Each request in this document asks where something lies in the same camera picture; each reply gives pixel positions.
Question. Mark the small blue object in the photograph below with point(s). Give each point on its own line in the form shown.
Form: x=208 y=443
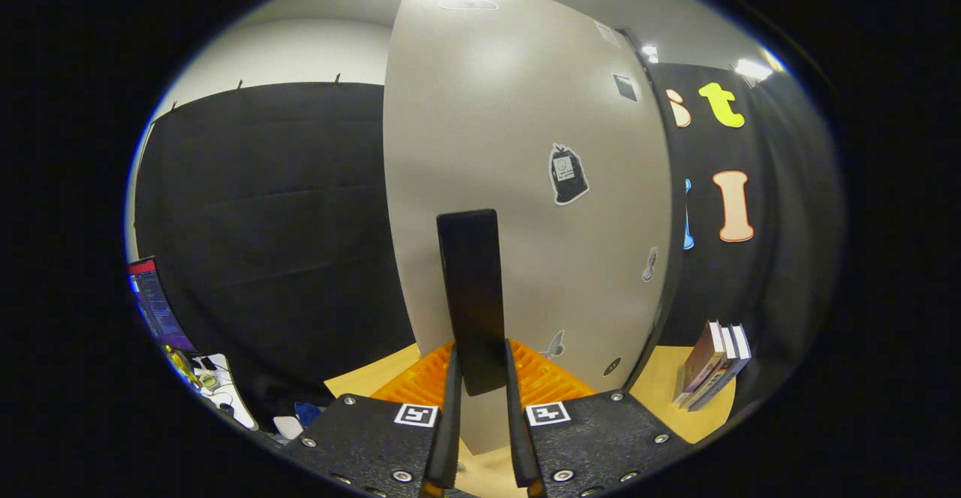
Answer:
x=308 y=413

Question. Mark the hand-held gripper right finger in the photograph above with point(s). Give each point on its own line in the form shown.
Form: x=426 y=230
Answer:
x=518 y=438

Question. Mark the brown cover book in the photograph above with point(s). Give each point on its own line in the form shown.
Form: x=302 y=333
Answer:
x=722 y=366

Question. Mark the beige cabinet door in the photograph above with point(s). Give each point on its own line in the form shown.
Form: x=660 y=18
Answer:
x=488 y=122

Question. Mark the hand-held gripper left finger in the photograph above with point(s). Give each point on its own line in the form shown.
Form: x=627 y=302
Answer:
x=450 y=438

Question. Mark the small ceiling light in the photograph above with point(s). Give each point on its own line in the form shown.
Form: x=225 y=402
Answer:
x=650 y=52

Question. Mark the long ceiling light strip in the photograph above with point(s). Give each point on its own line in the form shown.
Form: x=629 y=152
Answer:
x=753 y=70

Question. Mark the small white object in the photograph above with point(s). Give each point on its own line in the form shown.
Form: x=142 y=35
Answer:
x=287 y=427

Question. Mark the black backdrop cloth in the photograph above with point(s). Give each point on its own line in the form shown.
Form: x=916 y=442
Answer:
x=263 y=220

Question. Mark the grey cover book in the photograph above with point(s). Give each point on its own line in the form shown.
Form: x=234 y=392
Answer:
x=739 y=351

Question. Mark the white desk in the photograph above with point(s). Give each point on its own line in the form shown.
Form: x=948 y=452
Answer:
x=225 y=396

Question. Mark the computer monitor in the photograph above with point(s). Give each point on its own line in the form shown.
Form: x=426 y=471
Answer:
x=158 y=306

